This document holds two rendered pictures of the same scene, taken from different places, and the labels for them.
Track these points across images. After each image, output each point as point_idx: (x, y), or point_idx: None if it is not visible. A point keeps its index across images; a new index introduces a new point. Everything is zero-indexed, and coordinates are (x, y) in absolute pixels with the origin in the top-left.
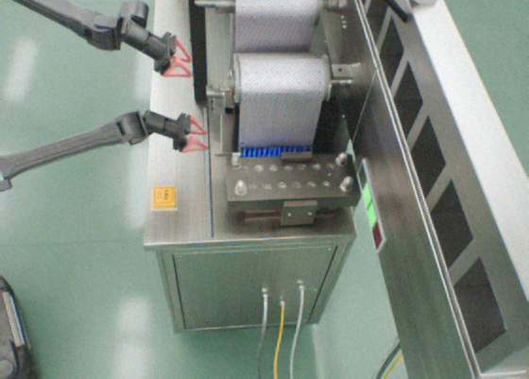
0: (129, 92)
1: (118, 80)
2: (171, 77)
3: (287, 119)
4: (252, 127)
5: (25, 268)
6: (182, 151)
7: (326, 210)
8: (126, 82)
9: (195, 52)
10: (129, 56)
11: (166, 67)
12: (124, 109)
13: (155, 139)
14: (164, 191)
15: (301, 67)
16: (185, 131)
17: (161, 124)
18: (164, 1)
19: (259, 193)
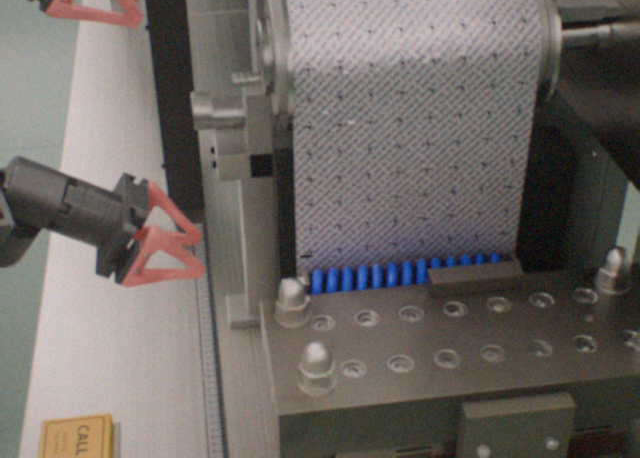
0: (36, 308)
1: (11, 288)
2: (76, 19)
3: (437, 158)
4: (335, 192)
5: None
6: (126, 280)
7: (596, 438)
8: (28, 290)
9: (161, 62)
10: (39, 239)
11: None
12: (20, 344)
13: (59, 304)
14: (78, 429)
15: None
16: (133, 216)
17: (54, 191)
18: (98, 43)
19: (378, 384)
